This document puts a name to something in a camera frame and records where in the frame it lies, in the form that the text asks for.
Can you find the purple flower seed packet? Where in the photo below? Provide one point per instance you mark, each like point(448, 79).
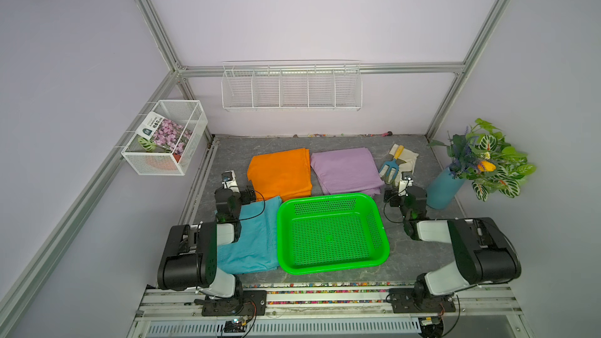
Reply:
point(158, 134)

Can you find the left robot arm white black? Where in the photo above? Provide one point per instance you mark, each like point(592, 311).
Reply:
point(190, 256)

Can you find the white wire wall shelf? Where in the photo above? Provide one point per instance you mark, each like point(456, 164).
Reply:
point(292, 86)

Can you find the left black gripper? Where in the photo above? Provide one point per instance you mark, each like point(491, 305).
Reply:
point(243, 194)

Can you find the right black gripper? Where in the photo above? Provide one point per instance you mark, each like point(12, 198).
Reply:
point(395, 195)

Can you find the purple pants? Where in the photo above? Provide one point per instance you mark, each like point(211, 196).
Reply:
point(347, 171)

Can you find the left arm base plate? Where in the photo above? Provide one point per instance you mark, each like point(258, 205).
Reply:
point(234, 303)

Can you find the teal garden hand fork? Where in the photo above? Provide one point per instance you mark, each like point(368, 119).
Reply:
point(390, 168)

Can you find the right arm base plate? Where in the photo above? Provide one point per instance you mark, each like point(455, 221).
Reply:
point(408, 301)

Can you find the orange pants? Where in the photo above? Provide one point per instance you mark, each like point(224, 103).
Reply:
point(284, 174)

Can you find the teal pants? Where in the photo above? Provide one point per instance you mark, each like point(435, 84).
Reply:
point(256, 248)

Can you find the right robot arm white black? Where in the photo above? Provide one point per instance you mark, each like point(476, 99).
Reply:
point(482, 253)

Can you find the teal vase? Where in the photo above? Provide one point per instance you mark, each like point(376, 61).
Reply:
point(441, 192)

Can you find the green plastic basket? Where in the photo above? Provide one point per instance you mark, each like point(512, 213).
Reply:
point(330, 233)

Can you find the artificial green plant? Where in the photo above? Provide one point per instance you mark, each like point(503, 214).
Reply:
point(484, 158)

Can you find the white wire side basket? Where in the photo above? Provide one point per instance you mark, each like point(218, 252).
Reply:
point(188, 113)

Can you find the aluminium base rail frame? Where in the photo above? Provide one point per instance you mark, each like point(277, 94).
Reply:
point(333, 310)

